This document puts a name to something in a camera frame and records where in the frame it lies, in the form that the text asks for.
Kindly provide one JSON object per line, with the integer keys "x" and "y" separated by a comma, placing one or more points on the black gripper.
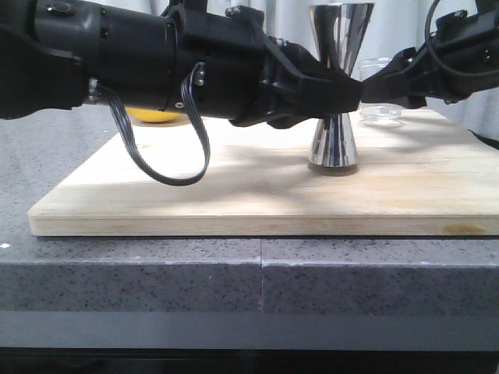
{"x": 457, "y": 60}
{"x": 250, "y": 77}

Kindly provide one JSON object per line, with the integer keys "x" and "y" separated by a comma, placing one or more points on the clear glass beaker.
{"x": 383, "y": 113}

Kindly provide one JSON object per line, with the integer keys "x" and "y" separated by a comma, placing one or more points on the steel hourglass jigger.
{"x": 339, "y": 30}

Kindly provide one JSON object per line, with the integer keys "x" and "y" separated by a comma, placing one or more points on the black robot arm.
{"x": 50, "y": 50}

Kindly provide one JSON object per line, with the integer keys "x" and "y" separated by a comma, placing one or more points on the wooden cutting board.
{"x": 427, "y": 176}

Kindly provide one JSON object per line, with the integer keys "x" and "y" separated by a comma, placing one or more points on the yellow lemon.
{"x": 152, "y": 117}

